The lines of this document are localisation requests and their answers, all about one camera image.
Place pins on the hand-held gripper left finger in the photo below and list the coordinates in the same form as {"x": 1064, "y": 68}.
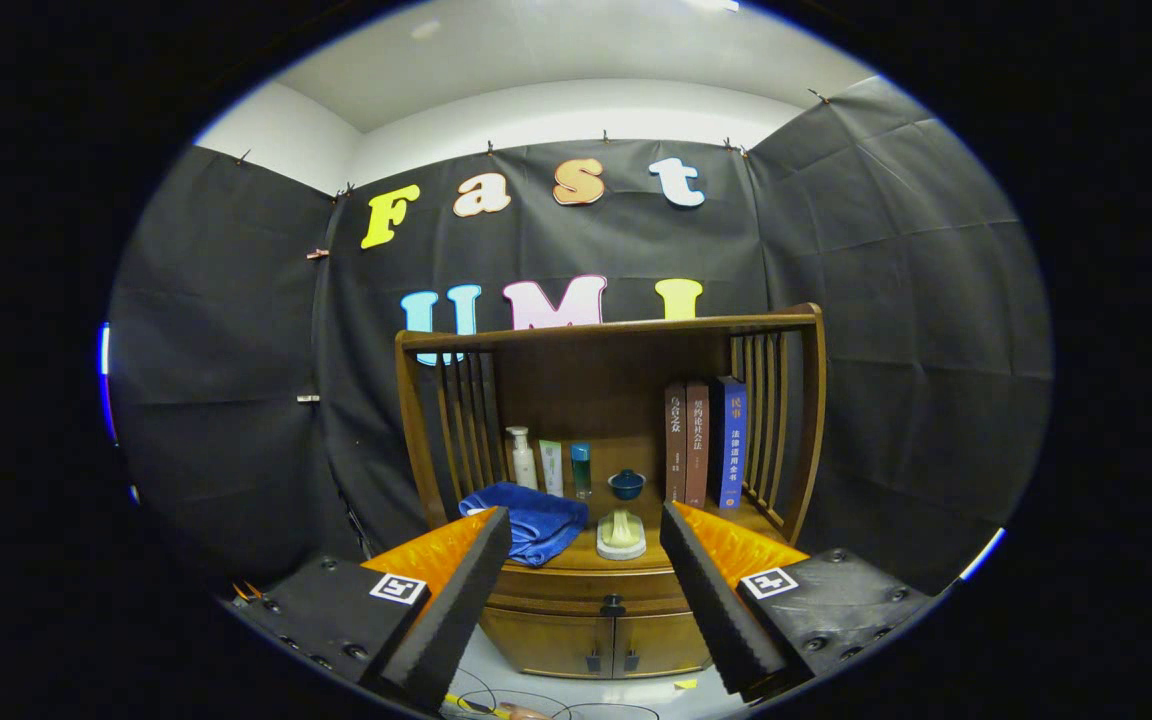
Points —
{"x": 456, "y": 600}

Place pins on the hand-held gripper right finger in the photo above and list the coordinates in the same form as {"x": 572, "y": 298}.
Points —
{"x": 711, "y": 600}

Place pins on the wooden drawer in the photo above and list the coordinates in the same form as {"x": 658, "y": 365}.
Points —
{"x": 556, "y": 595}

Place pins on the wooden cabinet door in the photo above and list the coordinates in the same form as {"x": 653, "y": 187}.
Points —
{"x": 551, "y": 645}
{"x": 656, "y": 645}

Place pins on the wooden countertop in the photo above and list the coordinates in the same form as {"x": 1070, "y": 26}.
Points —
{"x": 584, "y": 562}

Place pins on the wooden cabinet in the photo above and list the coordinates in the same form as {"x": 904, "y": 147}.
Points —
{"x": 596, "y": 390}

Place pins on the blue folded towel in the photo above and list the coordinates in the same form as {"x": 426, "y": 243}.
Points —
{"x": 541, "y": 525}

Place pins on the dark blue lidded teacup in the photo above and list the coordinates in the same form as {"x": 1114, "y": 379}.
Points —
{"x": 627, "y": 487}

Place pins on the white pump bottle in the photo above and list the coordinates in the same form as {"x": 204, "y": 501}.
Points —
{"x": 523, "y": 465}

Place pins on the reddish brown book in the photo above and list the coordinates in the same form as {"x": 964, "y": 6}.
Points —
{"x": 697, "y": 440}

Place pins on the white green tube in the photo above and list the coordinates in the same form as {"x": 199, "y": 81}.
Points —
{"x": 551, "y": 470}

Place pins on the blue book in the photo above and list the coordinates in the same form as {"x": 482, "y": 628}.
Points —
{"x": 731, "y": 440}

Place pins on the dark brown book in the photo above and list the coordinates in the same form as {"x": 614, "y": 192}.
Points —
{"x": 676, "y": 440}

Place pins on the teal bottle with blue cap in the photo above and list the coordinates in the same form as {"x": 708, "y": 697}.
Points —
{"x": 581, "y": 470}

